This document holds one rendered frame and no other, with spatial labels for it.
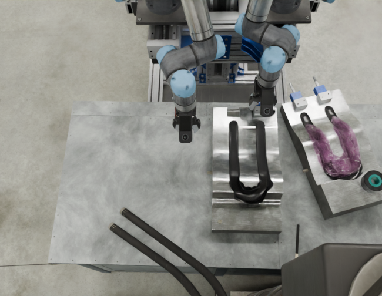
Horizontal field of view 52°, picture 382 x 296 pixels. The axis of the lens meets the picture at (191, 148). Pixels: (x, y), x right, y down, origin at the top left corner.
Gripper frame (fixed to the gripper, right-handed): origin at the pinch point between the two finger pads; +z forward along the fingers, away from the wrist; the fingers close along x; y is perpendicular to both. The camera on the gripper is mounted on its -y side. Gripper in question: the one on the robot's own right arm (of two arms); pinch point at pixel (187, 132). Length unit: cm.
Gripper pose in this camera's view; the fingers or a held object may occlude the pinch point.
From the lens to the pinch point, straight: 152.7
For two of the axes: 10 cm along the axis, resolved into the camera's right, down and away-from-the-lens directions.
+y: 0.3, -9.3, 3.7
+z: 0.3, 3.7, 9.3
